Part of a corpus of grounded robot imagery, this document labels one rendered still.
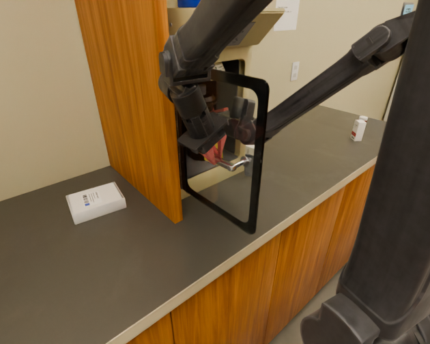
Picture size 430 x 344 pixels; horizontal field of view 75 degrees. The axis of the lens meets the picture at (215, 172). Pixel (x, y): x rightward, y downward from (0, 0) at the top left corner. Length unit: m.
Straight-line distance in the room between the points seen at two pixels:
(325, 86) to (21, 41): 0.90
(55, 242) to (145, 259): 0.27
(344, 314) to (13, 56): 1.07
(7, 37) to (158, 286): 0.84
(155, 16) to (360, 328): 0.61
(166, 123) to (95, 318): 0.46
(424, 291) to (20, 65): 1.10
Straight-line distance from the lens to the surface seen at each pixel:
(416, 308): 0.28
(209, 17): 0.39
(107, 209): 0.96
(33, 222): 1.03
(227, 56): 0.92
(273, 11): 0.88
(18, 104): 1.13
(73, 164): 1.23
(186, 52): 0.46
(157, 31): 0.67
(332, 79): 0.72
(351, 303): 0.28
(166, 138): 0.72
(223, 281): 0.88
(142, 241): 0.84
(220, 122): 0.60
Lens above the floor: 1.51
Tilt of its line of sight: 30 degrees down
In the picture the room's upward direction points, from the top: straight up
